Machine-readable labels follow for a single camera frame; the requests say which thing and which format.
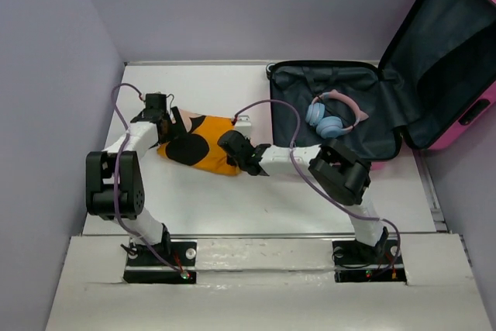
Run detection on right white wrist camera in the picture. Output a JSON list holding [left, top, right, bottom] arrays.
[[232, 114, 252, 139]]

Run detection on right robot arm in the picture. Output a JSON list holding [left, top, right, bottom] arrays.
[[218, 130, 388, 265]]

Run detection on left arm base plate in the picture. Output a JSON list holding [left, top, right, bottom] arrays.
[[121, 240, 198, 284]]

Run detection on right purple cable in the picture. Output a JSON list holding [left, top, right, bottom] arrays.
[[232, 99, 401, 274]]

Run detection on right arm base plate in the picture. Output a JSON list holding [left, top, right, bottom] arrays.
[[332, 240, 407, 283]]

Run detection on orange black cloth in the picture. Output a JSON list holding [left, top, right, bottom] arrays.
[[157, 109, 241, 176]]

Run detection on blue pink cat-ear headphones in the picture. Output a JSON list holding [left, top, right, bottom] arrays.
[[305, 90, 369, 140]]

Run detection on pink hard-shell suitcase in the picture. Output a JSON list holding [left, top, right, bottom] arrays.
[[267, 0, 495, 166]]

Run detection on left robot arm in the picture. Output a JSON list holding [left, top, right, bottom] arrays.
[[85, 93, 175, 265]]

